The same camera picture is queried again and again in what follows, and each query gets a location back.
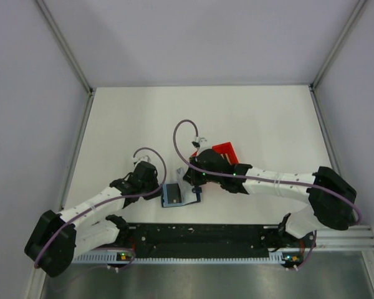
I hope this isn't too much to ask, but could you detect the red plastic bin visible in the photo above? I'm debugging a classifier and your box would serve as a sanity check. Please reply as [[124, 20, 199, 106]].
[[188, 140, 239, 168]]

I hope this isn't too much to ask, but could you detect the blue leather card holder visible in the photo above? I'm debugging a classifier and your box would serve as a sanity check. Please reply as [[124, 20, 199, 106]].
[[161, 183, 202, 208]]

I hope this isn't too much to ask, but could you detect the white credit card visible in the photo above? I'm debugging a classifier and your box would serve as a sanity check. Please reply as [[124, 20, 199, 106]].
[[176, 167, 193, 202]]

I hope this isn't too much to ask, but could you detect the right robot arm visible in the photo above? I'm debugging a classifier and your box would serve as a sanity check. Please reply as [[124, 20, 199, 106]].
[[183, 149, 360, 247]]

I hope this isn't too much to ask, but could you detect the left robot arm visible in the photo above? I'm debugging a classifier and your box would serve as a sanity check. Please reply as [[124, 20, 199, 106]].
[[24, 159, 162, 277]]

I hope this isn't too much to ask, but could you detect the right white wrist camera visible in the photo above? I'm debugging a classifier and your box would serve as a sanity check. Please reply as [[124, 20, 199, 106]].
[[191, 136, 208, 149]]

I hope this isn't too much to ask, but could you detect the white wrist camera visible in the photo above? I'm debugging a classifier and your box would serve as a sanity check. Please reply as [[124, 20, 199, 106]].
[[132, 155, 151, 164], [191, 136, 208, 149]]

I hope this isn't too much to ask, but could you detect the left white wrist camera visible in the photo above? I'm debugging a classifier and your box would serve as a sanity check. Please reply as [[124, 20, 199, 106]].
[[132, 155, 151, 164]]

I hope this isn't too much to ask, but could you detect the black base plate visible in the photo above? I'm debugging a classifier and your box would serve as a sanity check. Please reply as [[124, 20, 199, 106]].
[[93, 222, 319, 259]]

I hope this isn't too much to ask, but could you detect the grey slotted cable duct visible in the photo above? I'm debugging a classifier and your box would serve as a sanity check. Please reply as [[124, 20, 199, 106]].
[[72, 251, 300, 265]]

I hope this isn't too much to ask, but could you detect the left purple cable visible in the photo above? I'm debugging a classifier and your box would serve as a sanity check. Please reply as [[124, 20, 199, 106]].
[[33, 147, 168, 277]]

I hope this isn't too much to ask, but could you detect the aluminium front rail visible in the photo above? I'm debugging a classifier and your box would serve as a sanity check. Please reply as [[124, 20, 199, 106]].
[[314, 225, 374, 252]]

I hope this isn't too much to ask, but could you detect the left aluminium frame post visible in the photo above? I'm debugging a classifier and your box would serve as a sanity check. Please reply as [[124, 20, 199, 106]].
[[33, 0, 94, 95]]

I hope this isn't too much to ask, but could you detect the aluminium frame post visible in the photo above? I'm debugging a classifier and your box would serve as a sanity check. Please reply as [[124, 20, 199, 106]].
[[33, 0, 94, 95], [310, 0, 369, 92]]

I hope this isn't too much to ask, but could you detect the right aluminium frame post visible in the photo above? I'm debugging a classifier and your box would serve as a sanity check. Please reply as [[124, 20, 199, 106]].
[[310, 0, 369, 92]]

